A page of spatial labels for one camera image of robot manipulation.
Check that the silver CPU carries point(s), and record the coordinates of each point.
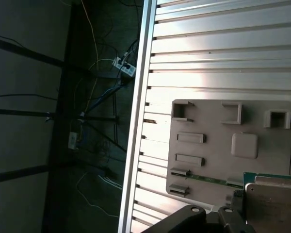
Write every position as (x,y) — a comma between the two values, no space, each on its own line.
(274,206)

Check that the grey plastic parts rack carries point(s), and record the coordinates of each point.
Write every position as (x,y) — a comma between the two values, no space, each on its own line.
(213,150)

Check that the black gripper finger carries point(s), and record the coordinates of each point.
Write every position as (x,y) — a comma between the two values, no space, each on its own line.
(184,221)

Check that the white socket box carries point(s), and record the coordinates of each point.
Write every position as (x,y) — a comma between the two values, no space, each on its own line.
(72,140)

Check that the white power strip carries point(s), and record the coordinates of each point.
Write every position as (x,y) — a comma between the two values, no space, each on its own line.
(124,66)

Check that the black metal frame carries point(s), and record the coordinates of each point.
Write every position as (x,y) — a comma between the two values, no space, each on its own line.
(60,97)

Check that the green RAM stick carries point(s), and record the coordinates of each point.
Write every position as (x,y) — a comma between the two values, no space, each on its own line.
(208,179)

